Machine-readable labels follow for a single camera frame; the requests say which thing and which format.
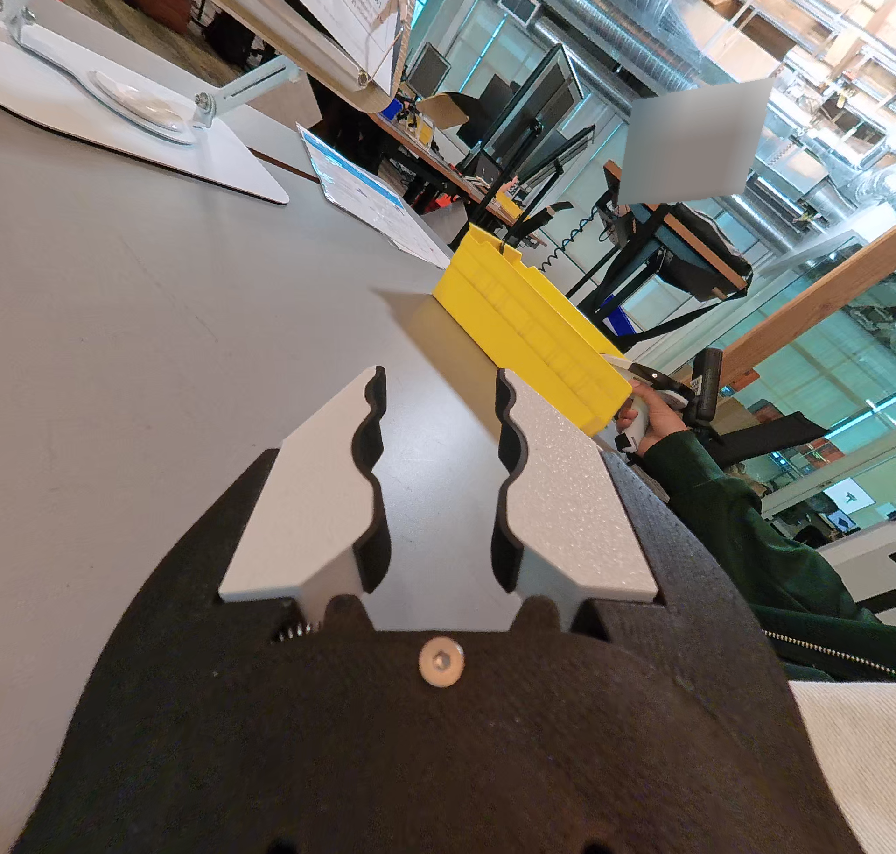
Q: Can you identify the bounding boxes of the yellow plastic bin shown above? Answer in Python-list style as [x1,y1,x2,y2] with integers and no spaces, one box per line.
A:
[433,224,634,438]

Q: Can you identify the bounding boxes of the blue box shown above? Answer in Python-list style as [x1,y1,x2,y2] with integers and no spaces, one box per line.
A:
[605,294,645,337]

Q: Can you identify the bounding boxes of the wooden workbench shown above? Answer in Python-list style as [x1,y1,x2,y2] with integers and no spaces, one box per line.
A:
[378,98,554,239]

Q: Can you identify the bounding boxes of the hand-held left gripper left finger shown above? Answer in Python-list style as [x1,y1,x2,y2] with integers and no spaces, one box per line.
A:
[218,366,393,620]

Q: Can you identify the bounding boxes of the spiral metal duct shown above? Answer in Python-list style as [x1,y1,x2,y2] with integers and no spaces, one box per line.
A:
[490,0,708,92]

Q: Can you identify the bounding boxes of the black flat bar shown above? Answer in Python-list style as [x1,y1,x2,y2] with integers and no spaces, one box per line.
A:
[714,409,830,470]

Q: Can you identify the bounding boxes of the wooden table black legs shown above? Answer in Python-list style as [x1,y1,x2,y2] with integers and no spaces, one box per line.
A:
[567,161,753,340]

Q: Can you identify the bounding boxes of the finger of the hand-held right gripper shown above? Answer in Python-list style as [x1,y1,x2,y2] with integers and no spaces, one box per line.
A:
[632,382,695,414]
[601,353,676,388]

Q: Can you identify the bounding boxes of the white document stand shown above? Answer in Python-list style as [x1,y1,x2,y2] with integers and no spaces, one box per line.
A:
[0,0,310,205]

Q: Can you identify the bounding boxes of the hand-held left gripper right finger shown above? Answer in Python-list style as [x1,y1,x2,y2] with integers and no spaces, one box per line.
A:
[490,368,660,620]

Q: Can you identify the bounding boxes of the white paper sheet blue border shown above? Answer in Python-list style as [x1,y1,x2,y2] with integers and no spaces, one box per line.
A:
[297,124,452,270]

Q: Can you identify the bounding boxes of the person's right forearm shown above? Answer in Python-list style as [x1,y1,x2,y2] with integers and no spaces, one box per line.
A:
[640,430,883,624]

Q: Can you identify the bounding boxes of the person's right hand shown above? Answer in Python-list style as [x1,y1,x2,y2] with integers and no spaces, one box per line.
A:
[615,381,692,459]

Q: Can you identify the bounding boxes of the wooden beam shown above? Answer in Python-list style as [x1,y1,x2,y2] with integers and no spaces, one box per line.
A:
[717,227,896,389]

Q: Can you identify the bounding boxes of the black coiled cable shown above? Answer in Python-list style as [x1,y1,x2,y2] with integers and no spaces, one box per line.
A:
[542,206,603,274]

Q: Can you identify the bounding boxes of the person's dark green jacket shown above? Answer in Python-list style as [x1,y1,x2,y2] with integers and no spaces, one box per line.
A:
[752,602,896,683]

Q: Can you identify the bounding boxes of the person's cream sweater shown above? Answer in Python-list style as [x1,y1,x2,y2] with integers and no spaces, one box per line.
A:
[787,679,896,854]

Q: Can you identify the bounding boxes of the black computer monitor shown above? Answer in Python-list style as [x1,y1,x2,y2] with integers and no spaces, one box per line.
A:
[483,45,596,190]

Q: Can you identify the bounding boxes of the grey desk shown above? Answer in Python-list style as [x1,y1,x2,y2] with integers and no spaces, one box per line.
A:
[0,0,631,854]

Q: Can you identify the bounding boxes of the brown cardboard flag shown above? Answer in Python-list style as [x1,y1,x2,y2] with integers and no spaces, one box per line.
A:
[416,94,470,130]

